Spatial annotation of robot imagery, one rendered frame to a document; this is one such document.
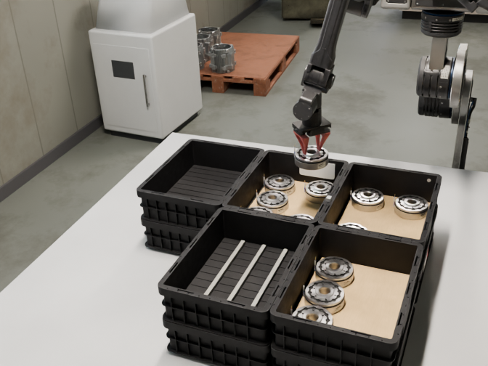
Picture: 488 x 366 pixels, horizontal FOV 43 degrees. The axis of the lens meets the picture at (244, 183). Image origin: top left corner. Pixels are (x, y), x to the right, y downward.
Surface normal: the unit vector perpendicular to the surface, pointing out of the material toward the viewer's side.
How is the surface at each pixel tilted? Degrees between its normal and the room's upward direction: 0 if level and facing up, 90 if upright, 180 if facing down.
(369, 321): 0
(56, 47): 90
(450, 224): 0
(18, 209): 0
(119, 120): 90
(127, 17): 72
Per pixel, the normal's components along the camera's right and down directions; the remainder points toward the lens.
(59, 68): 0.94, 0.14
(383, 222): -0.04, -0.87
